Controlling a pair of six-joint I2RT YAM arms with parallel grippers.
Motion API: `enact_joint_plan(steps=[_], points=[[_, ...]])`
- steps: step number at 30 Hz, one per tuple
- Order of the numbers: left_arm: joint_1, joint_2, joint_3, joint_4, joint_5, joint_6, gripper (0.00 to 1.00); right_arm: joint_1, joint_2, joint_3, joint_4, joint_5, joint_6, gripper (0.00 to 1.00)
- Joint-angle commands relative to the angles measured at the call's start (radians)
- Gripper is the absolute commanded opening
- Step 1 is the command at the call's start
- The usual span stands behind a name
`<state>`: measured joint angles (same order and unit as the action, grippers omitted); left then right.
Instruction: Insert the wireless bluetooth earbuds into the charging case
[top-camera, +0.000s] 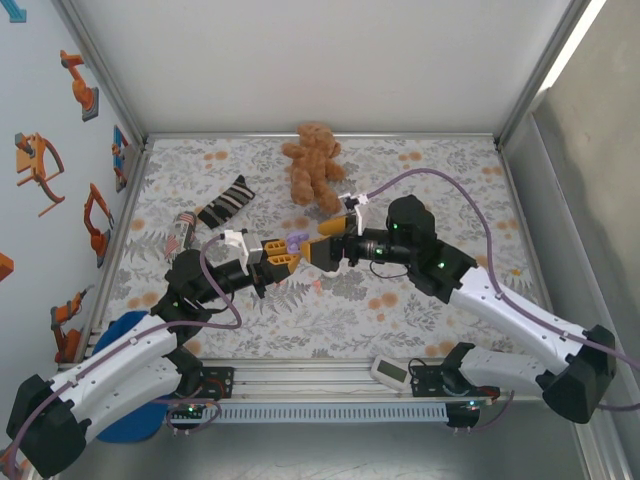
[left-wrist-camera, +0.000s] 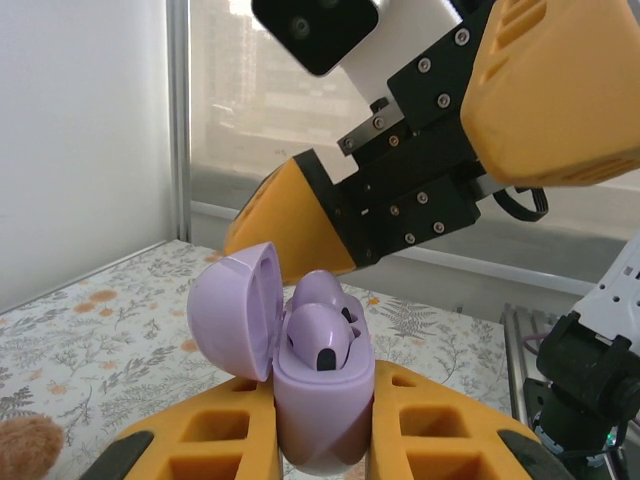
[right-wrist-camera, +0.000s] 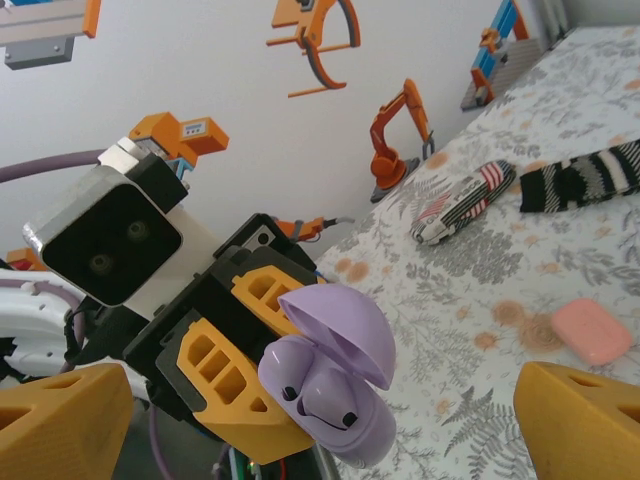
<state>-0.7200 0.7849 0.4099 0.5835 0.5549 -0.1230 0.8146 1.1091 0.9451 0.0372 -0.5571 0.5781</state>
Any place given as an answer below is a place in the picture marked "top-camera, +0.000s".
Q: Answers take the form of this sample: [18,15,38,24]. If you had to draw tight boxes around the small flag print can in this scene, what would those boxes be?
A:
[163,211,197,260]

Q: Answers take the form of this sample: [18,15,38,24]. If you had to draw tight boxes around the long aluminium base rail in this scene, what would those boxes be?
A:
[49,357,609,404]

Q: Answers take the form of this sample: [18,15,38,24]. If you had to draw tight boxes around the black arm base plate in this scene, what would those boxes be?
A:
[409,362,501,401]
[197,366,236,400]

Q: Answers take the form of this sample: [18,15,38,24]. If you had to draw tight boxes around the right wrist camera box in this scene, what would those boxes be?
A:
[338,192,374,236]

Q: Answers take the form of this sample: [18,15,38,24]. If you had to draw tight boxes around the white slotted cable duct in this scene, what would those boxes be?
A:
[69,403,449,422]

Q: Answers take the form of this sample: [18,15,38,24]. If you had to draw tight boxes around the blue wall sticker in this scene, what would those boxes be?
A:
[0,0,29,25]

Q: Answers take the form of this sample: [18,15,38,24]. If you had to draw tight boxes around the white digital timer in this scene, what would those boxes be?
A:
[369,354,412,392]

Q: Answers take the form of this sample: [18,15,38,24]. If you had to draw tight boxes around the electronics board with LEDs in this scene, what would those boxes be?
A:
[167,399,222,420]
[444,399,485,430]

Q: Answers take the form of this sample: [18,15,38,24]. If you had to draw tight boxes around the aluminium side frame rail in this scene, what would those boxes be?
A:
[87,142,154,364]
[497,142,571,361]

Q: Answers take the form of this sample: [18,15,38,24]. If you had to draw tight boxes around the orange claw gripper sticker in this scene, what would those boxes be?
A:
[13,132,66,218]

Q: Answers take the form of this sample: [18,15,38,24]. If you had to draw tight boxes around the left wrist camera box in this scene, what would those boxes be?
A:
[223,228,265,269]

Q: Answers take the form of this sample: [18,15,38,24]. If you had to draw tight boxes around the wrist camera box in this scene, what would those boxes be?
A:
[338,192,374,236]
[223,228,265,269]

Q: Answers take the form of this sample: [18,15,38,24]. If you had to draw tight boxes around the brown teddy bear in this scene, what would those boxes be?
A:
[281,122,347,214]

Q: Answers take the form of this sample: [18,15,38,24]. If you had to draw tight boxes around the blue cap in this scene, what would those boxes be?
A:
[92,309,169,444]

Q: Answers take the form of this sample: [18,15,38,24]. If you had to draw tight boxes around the black grey striped sock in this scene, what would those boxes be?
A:
[196,174,256,231]

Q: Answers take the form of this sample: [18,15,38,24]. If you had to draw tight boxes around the floral patterned tablecloth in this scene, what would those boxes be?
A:
[107,137,544,361]

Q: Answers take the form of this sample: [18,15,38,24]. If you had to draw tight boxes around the short aluminium frame rail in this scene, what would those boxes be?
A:
[144,131,501,142]

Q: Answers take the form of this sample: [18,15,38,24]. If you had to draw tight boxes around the aluminium frame post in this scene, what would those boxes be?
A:
[493,0,601,151]
[49,0,154,151]

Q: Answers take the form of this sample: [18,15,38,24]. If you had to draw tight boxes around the blue orange machine sticker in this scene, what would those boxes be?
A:
[110,124,130,194]

